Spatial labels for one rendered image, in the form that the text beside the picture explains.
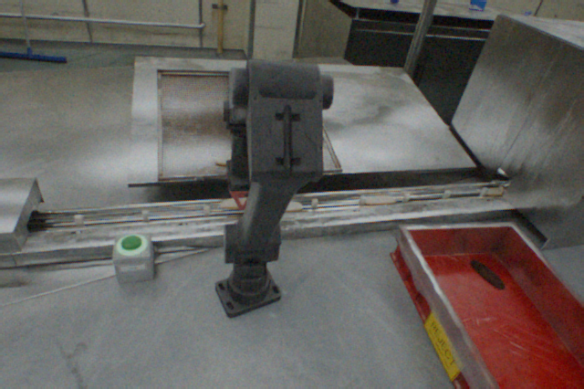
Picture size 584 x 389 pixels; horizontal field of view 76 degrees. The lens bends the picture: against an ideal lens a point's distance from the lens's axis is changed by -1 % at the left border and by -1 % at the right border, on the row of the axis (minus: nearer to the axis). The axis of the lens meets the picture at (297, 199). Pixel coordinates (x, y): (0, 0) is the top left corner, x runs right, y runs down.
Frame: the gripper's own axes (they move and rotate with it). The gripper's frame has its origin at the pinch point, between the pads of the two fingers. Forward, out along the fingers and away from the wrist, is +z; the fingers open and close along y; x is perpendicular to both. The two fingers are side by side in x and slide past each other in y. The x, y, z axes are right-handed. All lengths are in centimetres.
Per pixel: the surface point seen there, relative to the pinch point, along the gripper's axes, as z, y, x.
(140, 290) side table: 6.3, -18.8, 23.0
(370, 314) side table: 6.2, -32.6, -22.6
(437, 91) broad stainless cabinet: 39, 165, -179
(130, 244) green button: -2.4, -13.8, 24.3
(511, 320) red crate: 6, -40, -54
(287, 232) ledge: 3.1, -9.1, -10.1
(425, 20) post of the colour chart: -27, 83, -92
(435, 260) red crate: 6, -21, -46
